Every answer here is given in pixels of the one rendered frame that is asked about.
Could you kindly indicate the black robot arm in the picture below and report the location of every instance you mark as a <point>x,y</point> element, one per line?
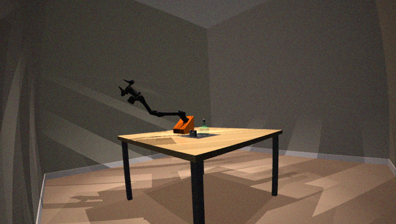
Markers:
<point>138,97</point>

